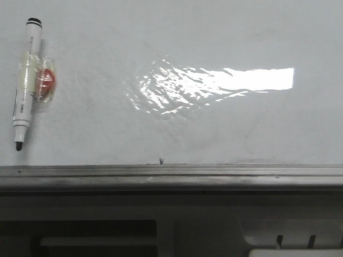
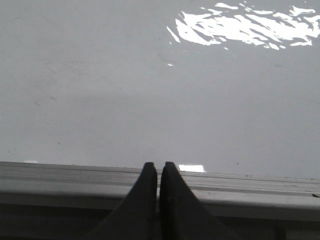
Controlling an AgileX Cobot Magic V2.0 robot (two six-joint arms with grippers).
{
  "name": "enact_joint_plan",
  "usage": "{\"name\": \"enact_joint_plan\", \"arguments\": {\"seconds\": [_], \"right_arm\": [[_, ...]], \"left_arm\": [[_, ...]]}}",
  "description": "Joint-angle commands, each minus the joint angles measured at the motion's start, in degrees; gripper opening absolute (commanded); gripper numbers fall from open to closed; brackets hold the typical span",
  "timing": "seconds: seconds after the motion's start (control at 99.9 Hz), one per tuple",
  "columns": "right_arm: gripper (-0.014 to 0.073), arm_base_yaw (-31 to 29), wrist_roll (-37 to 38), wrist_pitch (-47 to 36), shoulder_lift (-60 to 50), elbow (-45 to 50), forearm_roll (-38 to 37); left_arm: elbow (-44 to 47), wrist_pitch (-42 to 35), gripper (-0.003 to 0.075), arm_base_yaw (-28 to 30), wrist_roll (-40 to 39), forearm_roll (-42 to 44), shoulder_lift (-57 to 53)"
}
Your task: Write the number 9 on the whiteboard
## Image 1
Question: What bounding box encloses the red magnet taped to marker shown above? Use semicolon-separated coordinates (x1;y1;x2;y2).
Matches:
34;56;57;103

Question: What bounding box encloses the white whiteboard marker pen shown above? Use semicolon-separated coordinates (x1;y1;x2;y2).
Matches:
13;17;42;151

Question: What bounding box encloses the white whiteboard surface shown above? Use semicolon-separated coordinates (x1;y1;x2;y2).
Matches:
1;1;342;166

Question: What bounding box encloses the white cabinet below whiteboard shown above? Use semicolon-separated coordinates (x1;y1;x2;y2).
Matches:
1;192;342;256

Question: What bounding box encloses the aluminium whiteboard frame rail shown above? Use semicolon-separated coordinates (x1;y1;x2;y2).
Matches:
1;164;342;194

